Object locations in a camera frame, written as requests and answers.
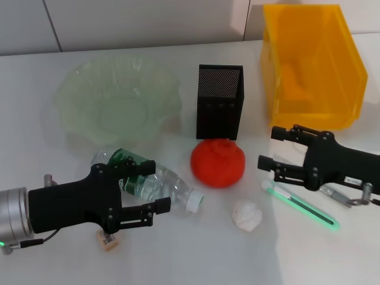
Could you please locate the black mesh pen holder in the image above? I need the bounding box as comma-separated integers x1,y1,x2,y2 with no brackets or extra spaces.
195,64,244,141

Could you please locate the silver glitter pen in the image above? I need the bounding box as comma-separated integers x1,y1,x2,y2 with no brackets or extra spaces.
273,153,356,209

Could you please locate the clear green-label water bottle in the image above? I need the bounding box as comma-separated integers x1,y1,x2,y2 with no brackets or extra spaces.
90,148,205,215

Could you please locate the yellow plastic bin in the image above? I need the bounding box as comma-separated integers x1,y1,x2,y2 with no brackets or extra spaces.
260,4,369,131

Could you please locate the green glass fruit plate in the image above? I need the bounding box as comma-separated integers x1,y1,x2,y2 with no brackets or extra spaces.
53,58,182,143

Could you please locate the wrist cable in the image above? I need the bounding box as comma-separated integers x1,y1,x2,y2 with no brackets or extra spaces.
346,181,380,208
0,230,59,256

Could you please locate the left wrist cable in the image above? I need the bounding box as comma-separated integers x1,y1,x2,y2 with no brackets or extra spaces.
0,230,59,256

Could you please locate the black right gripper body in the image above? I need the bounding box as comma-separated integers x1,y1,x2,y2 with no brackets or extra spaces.
302,136,380,196

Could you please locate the white paper ball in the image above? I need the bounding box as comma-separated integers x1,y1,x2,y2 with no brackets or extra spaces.
232,199,264,233

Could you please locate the beige barcode eraser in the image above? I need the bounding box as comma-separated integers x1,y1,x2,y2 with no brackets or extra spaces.
96,230,121,253

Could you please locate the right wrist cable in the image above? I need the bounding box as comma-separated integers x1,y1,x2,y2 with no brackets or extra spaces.
346,181,380,208

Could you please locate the red-orange fruit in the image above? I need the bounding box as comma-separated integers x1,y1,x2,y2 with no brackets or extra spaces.
189,138,246,189

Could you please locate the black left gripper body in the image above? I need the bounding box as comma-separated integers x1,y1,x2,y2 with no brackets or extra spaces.
28,163,124,235

